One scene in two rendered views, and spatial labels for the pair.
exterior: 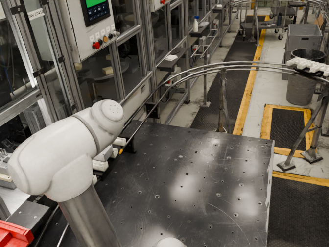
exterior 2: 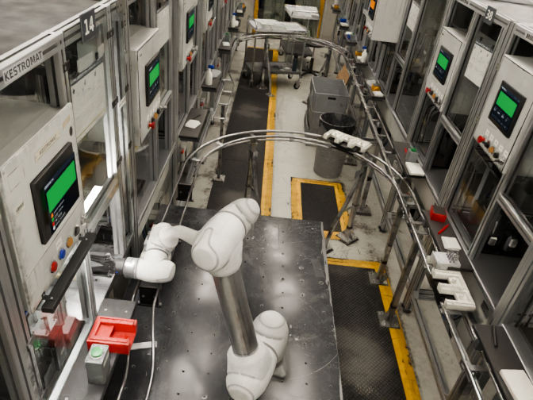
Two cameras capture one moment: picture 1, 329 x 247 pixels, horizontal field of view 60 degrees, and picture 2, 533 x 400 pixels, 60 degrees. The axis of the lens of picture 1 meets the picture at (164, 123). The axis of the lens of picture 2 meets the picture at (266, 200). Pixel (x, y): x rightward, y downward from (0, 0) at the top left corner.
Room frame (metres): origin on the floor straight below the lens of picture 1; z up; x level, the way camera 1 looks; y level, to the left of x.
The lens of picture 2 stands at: (-0.59, 0.67, 2.40)
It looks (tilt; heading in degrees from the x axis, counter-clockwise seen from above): 33 degrees down; 335
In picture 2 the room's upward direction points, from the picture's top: 8 degrees clockwise
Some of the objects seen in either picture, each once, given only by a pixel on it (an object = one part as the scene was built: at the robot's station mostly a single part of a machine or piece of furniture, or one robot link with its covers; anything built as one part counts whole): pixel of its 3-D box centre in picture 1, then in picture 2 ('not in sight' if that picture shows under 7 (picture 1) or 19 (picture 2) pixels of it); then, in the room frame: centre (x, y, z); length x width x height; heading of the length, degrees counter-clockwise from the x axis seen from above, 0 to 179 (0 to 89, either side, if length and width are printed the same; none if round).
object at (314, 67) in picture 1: (309, 68); (346, 143); (2.27, -1.29, 0.84); 0.37 x 0.14 x 0.10; 35
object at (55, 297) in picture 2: not in sight; (70, 266); (0.63, 0.75, 1.37); 0.36 x 0.04 x 0.04; 157
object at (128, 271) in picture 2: not in sight; (132, 267); (0.98, 0.53, 1.00); 0.09 x 0.06 x 0.09; 157
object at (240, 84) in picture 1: (245, 51); (254, 102); (5.15, -1.62, 0.01); 5.85 x 0.59 x 0.01; 157
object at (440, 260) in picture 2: not in sight; (446, 258); (0.77, -1.05, 0.92); 0.13 x 0.10 x 0.09; 67
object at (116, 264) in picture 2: not in sight; (114, 266); (1.01, 0.60, 1.00); 0.09 x 0.07 x 0.08; 67
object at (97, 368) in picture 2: not in sight; (95, 363); (0.55, 0.71, 0.97); 0.08 x 0.08 x 0.12; 67
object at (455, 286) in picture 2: not in sight; (447, 285); (0.67, -1.01, 0.84); 0.37 x 0.14 x 0.10; 157
